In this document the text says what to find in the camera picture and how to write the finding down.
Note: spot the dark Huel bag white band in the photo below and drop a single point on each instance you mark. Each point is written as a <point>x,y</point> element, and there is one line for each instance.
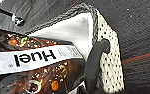
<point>31,60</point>

